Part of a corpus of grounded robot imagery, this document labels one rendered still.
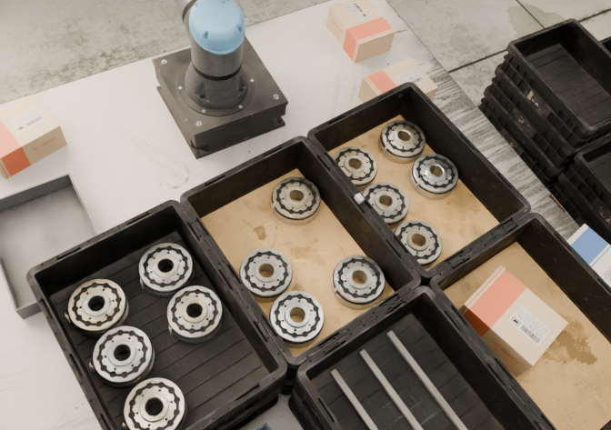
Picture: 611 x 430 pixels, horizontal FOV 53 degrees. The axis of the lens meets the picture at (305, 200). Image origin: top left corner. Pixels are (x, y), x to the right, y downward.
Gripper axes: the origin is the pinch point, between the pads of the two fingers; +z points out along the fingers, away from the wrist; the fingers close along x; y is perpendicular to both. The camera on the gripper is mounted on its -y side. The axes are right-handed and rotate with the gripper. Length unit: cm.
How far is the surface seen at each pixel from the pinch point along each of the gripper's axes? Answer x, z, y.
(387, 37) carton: 3.7, 11.2, 8.1
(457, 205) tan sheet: -16, 4, 63
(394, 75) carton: -3.4, 9.7, 21.4
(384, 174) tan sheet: -26, 4, 49
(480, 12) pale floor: 114, 87, -47
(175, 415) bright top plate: -88, 1, 76
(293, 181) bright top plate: -47, 1, 43
